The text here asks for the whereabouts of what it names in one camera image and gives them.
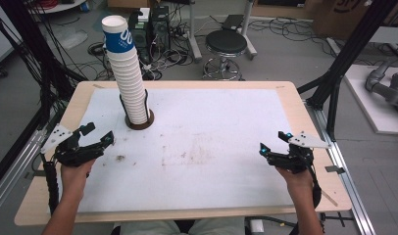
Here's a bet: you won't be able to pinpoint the black round stool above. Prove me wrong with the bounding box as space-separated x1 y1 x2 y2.
202 28 249 81

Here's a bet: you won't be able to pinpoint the brown cardboard box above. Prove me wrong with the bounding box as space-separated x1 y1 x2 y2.
313 0 381 40

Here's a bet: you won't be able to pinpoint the white platform board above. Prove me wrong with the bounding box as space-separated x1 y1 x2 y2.
343 64 398 135

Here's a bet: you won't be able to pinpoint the black metal frame post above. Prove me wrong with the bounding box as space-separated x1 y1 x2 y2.
0 0 87 131
296 0 398 142

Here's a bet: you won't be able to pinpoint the white round table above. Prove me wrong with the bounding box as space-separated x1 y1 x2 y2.
28 0 87 15

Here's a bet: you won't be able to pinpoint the white desk leg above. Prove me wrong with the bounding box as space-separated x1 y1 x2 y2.
186 0 203 64
240 0 258 61

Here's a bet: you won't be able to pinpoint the black wire cup holder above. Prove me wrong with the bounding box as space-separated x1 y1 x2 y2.
119 89 155 131

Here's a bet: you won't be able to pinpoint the white box on tower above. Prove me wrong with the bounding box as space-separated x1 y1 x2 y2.
137 7 151 24

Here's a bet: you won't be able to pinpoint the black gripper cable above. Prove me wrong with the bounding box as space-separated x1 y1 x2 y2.
39 153 62 214
306 164 323 210

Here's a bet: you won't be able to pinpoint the person's left hand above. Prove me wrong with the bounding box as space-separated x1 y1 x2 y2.
60 158 97 197

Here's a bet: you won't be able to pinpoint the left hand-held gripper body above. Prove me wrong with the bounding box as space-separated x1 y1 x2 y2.
39 123 105 168

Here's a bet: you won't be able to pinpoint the white table mat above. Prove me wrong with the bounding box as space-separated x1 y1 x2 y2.
58 87 294 214

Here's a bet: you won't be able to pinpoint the black computer tower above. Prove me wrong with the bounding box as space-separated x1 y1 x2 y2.
150 5 172 52
131 27 152 65

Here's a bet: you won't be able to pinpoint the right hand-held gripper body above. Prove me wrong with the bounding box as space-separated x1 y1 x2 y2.
267 130 332 174

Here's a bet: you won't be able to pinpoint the blue banded paper cup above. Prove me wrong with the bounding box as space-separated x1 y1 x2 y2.
101 14 136 56

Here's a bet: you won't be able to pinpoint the stack of white paper cups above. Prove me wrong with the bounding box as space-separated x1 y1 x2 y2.
101 14 149 125

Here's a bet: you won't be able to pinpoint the aluminium rail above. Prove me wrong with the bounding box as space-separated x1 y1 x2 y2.
306 101 377 235
0 128 48 214

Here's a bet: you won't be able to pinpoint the person's light pants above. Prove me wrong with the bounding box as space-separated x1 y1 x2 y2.
113 216 246 235

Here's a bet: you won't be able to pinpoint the person's right hand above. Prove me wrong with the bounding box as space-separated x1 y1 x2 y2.
274 165 315 198

